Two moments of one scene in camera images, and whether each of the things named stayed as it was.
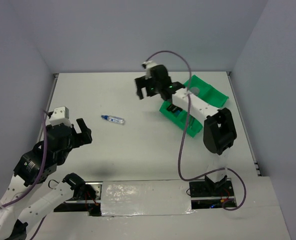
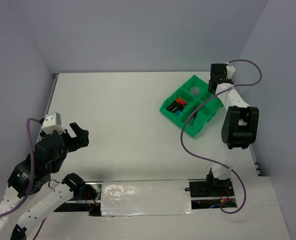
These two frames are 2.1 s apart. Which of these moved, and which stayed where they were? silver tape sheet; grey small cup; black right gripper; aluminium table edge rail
Moved: black right gripper
Stayed: aluminium table edge rail; silver tape sheet; grey small cup
